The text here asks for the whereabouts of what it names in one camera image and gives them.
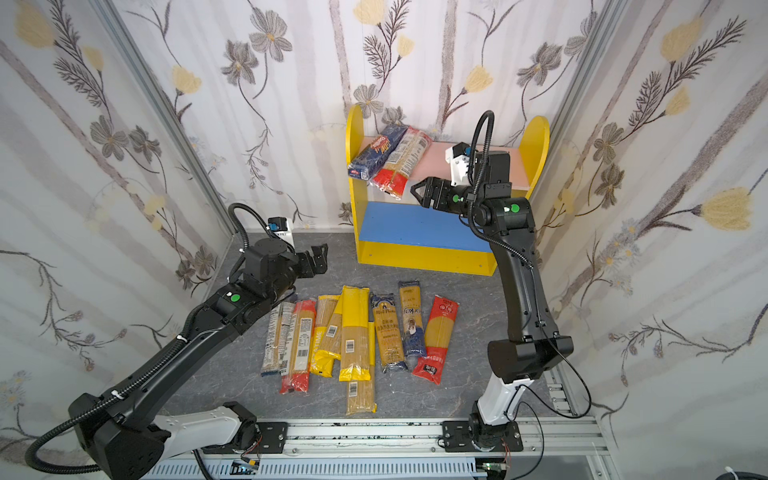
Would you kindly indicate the yellow shelf pink blue boards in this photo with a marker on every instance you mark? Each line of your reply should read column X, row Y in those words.
column 402, row 234

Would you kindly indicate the red yellow spaghetti bag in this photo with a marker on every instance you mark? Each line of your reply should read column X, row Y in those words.
column 437, row 339

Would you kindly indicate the brown blue spaghetti bag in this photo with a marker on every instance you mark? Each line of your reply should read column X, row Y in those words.
column 388, row 335

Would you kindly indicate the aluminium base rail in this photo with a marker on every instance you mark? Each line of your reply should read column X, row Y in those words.
column 552, row 447

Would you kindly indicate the blue gold spaghetti bag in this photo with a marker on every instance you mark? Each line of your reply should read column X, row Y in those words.
column 412, row 322

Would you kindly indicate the large yellow spaghetti bag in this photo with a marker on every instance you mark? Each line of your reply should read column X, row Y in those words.
column 355, row 352

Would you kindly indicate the clear white spaghetti bag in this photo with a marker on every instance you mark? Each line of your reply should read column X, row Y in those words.
column 274, row 359

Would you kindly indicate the red labelled spaghetti bag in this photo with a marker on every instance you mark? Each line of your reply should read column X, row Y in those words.
column 396, row 171

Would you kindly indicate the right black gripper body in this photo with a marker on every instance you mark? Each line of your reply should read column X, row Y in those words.
column 438, row 196

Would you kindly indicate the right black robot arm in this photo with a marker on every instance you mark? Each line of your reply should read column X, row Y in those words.
column 534, row 344

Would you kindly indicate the yellow spaghetti bag small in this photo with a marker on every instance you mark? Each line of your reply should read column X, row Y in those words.
column 327, row 337

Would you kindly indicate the dark blue Barilla spaghetti bag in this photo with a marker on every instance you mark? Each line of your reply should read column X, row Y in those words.
column 373, row 157

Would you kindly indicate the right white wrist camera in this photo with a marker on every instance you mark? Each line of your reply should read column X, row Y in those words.
column 457, row 156

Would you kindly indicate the white cable duct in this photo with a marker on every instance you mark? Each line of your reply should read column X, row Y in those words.
column 351, row 468

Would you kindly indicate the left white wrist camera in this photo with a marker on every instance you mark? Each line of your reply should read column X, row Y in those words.
column 282, row 227

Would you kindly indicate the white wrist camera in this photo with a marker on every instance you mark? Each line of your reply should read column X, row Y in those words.
column 282, row 227
column 457, row 156

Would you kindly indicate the brown spaghetti pack bottom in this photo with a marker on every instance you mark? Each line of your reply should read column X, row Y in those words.
column 361, row 396

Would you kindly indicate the red clear spaghetti bag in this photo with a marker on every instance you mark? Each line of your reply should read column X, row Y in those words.
column 299, row 350

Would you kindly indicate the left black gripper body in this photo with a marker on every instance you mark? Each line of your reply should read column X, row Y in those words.
column 306, row 261

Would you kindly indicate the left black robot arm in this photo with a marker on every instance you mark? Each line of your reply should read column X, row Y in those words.
column 122, row 432

